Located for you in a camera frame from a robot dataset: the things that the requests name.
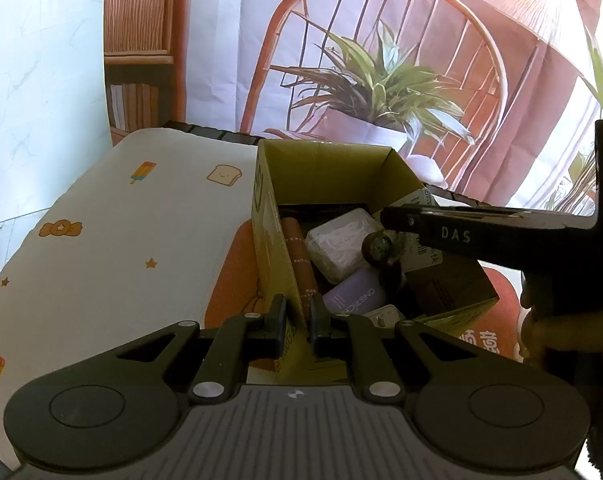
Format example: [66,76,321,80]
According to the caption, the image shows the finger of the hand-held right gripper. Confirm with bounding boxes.
[380,205,532,268]

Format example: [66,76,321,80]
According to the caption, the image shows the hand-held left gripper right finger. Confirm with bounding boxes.
[308,296,499,405]

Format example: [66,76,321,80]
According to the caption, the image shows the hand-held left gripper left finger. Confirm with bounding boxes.
[94,294,288,407]

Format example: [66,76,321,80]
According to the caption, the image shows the purple plastic case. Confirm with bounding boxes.
[322,266,386,317]

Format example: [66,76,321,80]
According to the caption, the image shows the reddish brown tube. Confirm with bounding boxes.
[280,216,326,318]

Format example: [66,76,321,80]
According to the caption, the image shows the small white box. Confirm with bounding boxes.
[364,305,399,329]

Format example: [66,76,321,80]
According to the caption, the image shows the dark round-cap bottle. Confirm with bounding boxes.
[361,232,407,306]

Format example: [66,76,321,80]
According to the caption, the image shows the clear cotton swab packet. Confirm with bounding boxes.
[305,208,382,283]

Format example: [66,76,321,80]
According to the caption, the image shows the cardboard box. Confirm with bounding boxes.
[251,138,499,386]

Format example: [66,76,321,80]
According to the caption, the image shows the person's right hand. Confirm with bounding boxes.
[520,277,603,367]

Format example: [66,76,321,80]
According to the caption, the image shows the printed white table cover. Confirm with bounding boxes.
[0,127,532,468]

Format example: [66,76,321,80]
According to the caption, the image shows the white marble-look board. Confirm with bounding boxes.
[0,0,114,281]

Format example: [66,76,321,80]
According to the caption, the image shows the wall poster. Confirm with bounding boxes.
[104,0,603,211]

